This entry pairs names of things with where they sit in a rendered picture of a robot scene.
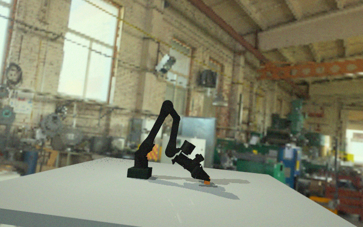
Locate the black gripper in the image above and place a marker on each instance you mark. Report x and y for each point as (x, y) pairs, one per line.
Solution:
(197, 172)

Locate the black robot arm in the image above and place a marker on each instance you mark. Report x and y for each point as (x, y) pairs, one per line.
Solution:
(141, 159)

